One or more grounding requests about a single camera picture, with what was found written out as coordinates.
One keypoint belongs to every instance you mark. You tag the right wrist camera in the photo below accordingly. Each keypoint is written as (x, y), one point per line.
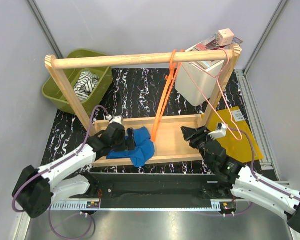
(219, 132)

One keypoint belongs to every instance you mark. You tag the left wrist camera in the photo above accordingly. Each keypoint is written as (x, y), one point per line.
(116, 119)

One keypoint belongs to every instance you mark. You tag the white storage box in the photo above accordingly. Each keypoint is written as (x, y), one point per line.
(201, 77)

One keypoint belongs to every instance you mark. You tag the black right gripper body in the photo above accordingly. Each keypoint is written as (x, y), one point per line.
(199, 142)

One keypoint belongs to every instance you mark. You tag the stack of books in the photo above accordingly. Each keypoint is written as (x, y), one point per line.
(211, 44)

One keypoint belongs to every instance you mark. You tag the striped white tank top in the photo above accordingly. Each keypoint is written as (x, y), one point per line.
(85, 85)

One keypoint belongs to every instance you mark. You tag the wooden clothes rack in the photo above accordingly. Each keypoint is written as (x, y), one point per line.
(56, 69)

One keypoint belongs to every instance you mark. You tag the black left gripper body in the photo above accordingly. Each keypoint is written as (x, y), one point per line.
(119, 145)

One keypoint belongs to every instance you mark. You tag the orange plastic hanger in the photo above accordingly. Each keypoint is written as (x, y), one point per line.
(170, 82)

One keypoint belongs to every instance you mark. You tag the green plastic basket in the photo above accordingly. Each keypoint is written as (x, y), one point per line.
(104, 75)

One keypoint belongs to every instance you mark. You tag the yellow padded envelope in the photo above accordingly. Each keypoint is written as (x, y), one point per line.
(237, 149)

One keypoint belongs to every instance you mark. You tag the beige cube power socket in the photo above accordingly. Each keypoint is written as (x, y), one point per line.
(224, 37)

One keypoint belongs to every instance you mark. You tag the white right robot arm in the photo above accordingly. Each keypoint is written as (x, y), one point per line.
(241, 180)

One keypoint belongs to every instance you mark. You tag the blue tank top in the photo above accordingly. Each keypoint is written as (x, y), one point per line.
(143, 151)

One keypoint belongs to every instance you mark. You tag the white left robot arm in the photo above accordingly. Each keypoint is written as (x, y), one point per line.
(38, 188)

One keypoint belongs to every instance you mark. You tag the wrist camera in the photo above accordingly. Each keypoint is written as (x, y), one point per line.
(219, 132)
(116, 119)

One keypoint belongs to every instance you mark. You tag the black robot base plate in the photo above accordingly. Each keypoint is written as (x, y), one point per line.
(157, 192)

